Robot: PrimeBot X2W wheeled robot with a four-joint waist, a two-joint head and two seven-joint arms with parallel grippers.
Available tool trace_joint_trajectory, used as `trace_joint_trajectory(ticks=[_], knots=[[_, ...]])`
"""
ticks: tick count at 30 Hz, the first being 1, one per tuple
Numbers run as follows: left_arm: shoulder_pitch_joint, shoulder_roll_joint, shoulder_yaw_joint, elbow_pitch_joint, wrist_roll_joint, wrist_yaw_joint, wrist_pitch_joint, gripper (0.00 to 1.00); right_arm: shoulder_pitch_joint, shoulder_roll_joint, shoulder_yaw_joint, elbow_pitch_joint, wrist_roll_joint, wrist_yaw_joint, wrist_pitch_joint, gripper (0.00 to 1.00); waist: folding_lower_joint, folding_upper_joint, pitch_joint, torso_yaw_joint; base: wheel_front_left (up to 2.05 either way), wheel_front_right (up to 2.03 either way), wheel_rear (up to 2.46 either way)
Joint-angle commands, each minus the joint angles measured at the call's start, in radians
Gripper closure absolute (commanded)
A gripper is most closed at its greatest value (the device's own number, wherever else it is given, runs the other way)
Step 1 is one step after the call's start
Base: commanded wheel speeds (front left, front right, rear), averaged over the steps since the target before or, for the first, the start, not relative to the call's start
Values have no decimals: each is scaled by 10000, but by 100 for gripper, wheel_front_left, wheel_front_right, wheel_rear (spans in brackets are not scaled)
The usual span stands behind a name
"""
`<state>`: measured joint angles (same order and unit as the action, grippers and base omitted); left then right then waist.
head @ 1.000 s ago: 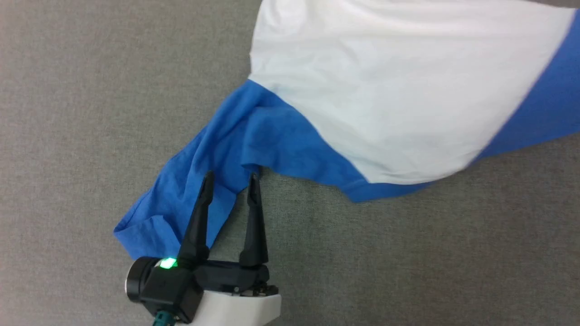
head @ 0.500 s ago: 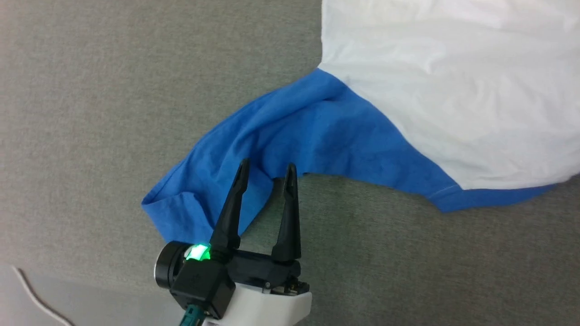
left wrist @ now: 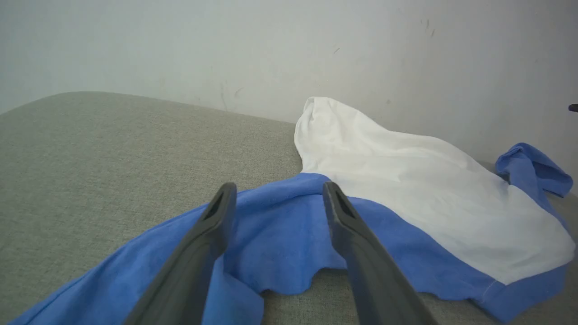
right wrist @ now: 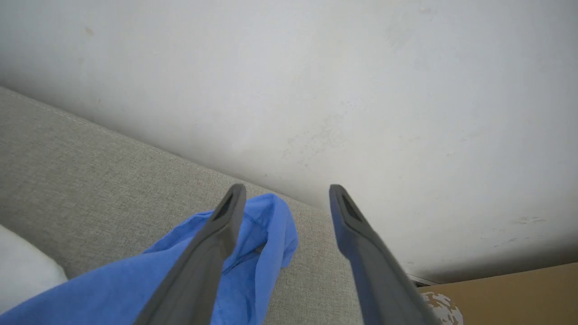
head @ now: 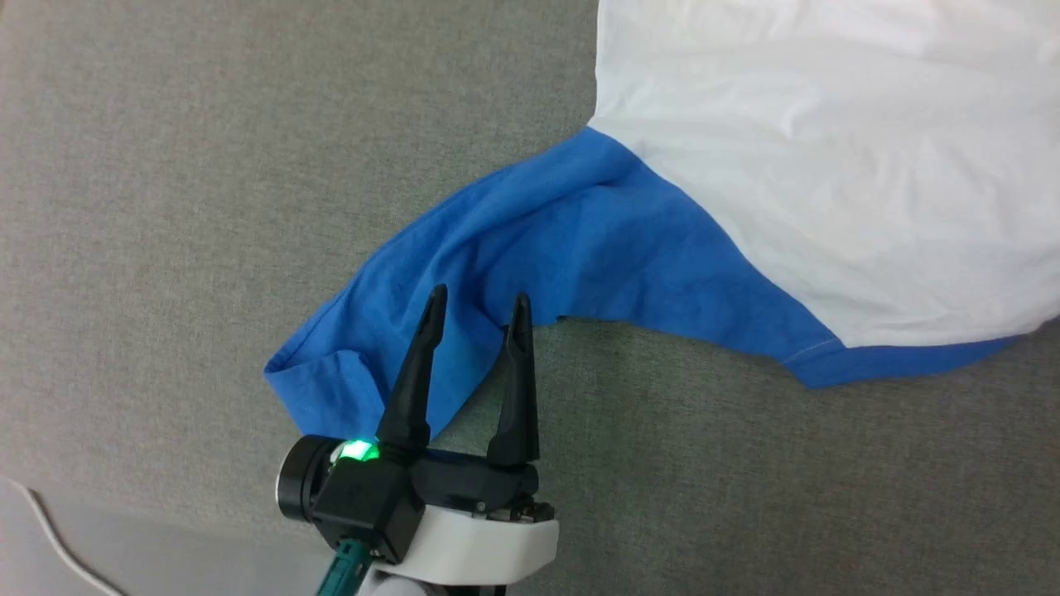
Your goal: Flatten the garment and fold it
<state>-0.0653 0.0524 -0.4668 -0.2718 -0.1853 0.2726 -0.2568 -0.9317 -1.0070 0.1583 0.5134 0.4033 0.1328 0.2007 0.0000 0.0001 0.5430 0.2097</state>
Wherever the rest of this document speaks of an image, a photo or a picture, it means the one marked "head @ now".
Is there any left arm teal plug cable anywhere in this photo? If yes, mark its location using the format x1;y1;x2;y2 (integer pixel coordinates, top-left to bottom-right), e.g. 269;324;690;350
315;538;375;596

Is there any blue and white shirt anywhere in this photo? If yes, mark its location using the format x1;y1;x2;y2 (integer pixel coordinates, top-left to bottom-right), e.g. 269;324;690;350
263;0;1060;441

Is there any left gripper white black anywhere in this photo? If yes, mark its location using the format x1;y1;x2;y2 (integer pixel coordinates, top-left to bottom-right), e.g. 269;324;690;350
277;284;561;590

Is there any grey fabric sofa cushion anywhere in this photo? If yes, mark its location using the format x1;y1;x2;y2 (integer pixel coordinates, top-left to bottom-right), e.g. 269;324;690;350
0;0;1060;596

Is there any thin white floor cable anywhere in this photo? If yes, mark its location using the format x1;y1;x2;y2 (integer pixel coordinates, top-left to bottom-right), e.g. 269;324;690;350
7;478;127;596

